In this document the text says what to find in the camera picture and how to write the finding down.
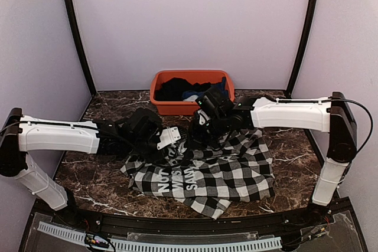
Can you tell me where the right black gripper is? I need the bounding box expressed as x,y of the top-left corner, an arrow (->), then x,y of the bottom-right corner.
183,112 -> 229,149

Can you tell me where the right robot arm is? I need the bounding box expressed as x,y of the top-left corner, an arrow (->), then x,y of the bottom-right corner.
190,89 -> 361,225

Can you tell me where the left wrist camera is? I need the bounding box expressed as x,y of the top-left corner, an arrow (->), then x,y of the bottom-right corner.
157,127 -> 181,150

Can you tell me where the white slotted cable duct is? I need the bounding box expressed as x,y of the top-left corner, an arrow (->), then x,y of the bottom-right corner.
37,221 -> 282,252

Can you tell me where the black front rail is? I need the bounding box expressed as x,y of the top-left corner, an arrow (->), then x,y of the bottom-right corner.
53,205 -> 335,236

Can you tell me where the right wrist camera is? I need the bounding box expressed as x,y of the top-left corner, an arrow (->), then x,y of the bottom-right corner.
195,87 -> 234,119

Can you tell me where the blue garment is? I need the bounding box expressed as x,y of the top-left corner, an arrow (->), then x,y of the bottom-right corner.
181,77 -> 229,102

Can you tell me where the orange plastic basin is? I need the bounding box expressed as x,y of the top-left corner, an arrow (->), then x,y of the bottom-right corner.
150,70 -> 234,116

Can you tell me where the black white plaid shirt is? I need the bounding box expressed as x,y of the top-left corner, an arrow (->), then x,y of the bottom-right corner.
120,129 -> 275,220

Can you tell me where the left black frame post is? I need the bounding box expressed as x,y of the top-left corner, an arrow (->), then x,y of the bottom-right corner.
64,0 -> 97,97

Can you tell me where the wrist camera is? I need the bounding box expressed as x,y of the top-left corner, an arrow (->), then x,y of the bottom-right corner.
195,87 -> 234,119
157,127 -> 181,150

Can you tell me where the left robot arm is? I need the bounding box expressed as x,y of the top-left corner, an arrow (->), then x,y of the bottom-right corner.
1,108 -> 186,226

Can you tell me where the black frame post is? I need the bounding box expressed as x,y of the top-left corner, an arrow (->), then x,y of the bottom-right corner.
64,0 -> 97,97
285,0 -> 317,98

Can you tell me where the black garment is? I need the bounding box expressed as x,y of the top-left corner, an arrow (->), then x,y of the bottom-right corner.
155,77 -> 211,102

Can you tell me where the right black frame post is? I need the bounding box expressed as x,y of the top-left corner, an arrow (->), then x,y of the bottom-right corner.
285,0 -> 317,98

